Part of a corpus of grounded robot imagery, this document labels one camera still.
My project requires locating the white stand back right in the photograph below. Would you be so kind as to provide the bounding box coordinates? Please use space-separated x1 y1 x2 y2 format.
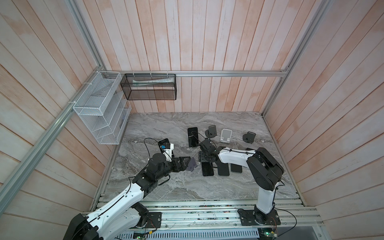
220 129 233 143

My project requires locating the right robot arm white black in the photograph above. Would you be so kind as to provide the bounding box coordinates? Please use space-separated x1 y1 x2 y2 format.
199 138 284 225

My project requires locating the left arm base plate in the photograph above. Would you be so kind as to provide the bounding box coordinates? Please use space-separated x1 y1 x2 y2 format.
135 212 162 229

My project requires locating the round grey stand centre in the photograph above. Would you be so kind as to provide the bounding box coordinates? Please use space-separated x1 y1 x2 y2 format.
205 125 217 138

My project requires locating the aluminium frame post right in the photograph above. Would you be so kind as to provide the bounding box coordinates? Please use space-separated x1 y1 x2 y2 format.
261 0 334 119

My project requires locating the right camera cable black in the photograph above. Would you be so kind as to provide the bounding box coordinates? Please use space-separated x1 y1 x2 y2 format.
192 131 208 142

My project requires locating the teal-edged phone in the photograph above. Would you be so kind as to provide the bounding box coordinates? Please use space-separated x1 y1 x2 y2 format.
216 161 230 176

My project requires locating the aluminium frame rail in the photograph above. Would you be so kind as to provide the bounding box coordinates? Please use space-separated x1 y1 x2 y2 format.
1 66 105 215
106 70 288 77

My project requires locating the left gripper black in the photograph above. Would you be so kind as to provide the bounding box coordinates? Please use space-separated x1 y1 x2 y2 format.
155 156 191 180

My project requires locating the green circuit board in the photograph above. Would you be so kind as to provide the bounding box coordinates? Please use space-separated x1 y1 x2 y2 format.
259 229 277 240

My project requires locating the aluminium frame rail left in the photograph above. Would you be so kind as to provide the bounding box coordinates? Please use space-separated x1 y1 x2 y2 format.
1 66 105 215

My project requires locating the aluminium frame rail back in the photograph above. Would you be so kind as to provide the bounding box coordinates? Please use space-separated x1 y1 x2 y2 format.
106 70 288 77

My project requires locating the white vented cable duct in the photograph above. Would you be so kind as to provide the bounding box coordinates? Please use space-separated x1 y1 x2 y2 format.
115 229 260 240

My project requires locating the black phone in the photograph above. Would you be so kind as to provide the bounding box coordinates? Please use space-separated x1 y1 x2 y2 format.
231 164 243 173
158 138 171 150
187 127 200 148

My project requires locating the left camera cable black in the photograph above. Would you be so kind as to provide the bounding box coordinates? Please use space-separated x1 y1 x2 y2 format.
143 137 173 163

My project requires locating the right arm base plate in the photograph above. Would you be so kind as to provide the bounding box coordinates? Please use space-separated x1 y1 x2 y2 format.
238 209 281 226

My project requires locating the black wire mesh basket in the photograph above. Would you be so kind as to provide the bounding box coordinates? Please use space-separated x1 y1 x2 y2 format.
120 73 177 101

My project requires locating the purple-edged phone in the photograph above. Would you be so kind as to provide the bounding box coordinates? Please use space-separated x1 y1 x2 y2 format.
201 162 214 177

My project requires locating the camera cable black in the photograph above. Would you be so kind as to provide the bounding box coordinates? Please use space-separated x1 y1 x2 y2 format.
192 131 208 142
143 137 173 163

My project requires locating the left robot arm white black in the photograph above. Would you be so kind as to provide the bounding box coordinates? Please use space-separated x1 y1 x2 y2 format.
64 153 191 240

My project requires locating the white wire mesh shelf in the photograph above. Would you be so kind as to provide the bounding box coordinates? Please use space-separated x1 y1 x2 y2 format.
73 71 132 145

